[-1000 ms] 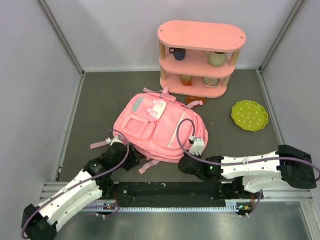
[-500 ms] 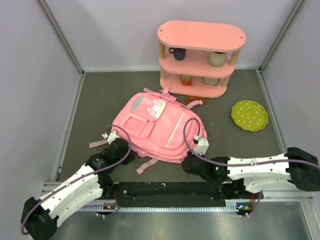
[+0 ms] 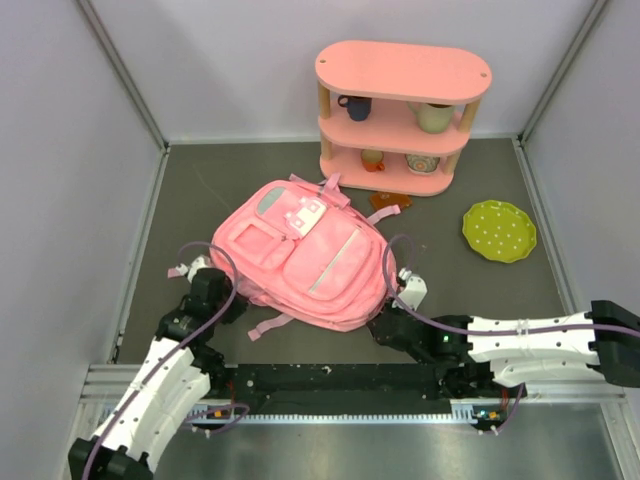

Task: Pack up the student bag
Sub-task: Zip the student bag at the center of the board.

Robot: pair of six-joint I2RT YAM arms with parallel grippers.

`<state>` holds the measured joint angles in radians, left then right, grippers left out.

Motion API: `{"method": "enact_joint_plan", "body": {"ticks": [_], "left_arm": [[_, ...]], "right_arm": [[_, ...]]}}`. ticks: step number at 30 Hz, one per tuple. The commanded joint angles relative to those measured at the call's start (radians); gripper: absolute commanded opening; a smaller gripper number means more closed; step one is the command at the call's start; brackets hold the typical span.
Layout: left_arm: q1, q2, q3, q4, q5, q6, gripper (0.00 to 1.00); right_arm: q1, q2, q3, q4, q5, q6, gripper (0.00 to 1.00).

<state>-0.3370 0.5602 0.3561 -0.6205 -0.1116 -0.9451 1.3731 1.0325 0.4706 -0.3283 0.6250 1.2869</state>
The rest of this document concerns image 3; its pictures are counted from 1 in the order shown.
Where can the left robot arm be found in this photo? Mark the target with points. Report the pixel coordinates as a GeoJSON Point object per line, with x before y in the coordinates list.
{"type": "Point", "coordinates": [178, 371]}

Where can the orange cup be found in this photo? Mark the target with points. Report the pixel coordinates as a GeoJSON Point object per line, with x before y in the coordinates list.
{"type": "Point", "coordinates": [372, 160]}

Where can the green polka dot plate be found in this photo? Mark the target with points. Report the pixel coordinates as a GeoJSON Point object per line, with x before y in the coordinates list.
{"type": "Point", "coordinates": [499, 231]}

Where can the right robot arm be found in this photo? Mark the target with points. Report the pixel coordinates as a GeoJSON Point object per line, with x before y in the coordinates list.
{"type": "Point", "coordinates": [471, 356]}

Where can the brown leather wallet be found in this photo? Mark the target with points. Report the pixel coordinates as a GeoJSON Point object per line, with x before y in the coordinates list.
{"type": "Point", "coordinates": [381, 200]}

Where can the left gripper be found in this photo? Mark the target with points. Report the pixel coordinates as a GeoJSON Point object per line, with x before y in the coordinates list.
{"type": "Point", "coordinates": [239, 306]}

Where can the beige ceramic mug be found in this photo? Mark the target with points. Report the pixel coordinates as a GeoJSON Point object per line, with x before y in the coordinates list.
{"type": "Point", "coordinates": [432, 118]}

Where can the dark blue mug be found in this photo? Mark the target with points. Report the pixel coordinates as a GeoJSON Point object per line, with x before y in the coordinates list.
{"type": "Point", "coordinates": [358, 108]}

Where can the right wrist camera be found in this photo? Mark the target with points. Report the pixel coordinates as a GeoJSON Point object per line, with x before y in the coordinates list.
{"type": "Point", "coordinates": [412, 288]}

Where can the patterned flower-shaped bowl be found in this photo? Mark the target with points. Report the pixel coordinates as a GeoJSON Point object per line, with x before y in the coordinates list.
{"type": "Point", "coordinates": [422, 164]}

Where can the pink three-tier wooden shelf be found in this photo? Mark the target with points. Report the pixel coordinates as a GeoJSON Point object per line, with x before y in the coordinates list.
{"type": "Point", "coordinates": [393, 74]}

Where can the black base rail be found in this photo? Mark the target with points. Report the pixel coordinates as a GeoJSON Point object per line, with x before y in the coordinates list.
{"type": "Point", "coordinates": [355, 389]}

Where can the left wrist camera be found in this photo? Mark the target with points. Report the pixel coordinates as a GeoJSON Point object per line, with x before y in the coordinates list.
{"type": "Point", "coordinates": [189, 271]}

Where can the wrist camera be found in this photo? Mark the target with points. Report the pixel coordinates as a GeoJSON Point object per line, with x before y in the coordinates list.
{"type": "Point", "coordinates": [412, 288]}
{"type": "Point", "coordinates": [189, 271]}

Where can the white cable duct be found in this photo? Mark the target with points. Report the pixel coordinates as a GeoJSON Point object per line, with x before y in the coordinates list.
{"type": "Point", "coordinates": [218, 414]}

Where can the pink student backpack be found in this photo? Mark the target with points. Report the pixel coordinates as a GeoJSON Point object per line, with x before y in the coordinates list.
{"type": "Point", "coordinates": [301, 249]}

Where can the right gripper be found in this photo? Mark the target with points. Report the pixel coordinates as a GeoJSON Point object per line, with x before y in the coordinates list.
{"type": "Point", "coordinates": [371, 322]}

